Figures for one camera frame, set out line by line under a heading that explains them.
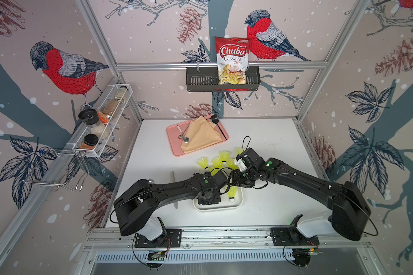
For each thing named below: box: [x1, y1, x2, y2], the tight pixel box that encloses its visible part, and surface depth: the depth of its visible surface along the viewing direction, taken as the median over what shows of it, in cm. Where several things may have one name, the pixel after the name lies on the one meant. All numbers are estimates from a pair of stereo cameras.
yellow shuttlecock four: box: [227, 185, 237, 203], surface depth 85 cm
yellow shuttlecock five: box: [197, 156, 209, 171], surface depth 97 cm
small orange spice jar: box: [79, 133, 100, 150], surface depth 62 cm
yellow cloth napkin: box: [180, 115, 223, 155], surface depth 113 cm
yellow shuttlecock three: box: [208, 156, 224, 173], surface depth 97 cm
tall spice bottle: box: [102, 85, 130, 120], surface depth 81 cm
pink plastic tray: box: [166, 117, 229, 157], surface depth 113 cm
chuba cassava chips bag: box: [214, 36, 252, 85], surface depth 85 cm
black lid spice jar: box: [78, 108, 110, 140], surface depth 67 cm
